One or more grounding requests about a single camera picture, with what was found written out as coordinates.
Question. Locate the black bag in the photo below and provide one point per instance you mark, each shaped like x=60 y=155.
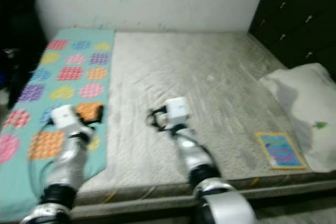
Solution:
x=16 y=74

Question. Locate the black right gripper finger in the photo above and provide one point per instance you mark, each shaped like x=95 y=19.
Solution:
x=153 y=116

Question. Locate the teal blanket with colourful shapes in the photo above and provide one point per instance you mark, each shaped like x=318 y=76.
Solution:
x=52 y=72

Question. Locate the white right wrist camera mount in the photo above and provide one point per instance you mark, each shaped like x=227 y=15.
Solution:
x=177 y=110

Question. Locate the blue and yellow picture book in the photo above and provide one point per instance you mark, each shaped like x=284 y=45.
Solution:
x=281 y=150

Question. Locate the grey patterned quilted mattress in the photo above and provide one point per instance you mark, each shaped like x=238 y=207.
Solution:
x=189 y=93

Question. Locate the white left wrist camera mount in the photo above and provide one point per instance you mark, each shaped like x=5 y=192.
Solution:
x=67 y=117

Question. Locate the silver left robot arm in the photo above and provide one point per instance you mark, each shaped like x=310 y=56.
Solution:
x=68 y=166

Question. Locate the black tufted headboard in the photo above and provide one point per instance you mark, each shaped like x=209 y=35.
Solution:
x=294 y=19

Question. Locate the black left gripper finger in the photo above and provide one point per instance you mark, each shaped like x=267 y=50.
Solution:
x=101 y=113

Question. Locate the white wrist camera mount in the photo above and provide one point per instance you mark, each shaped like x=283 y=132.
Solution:
x=177 y=110
x=67 y=117

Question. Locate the white pillow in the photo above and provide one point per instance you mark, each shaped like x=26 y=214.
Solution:
x=304 y=98

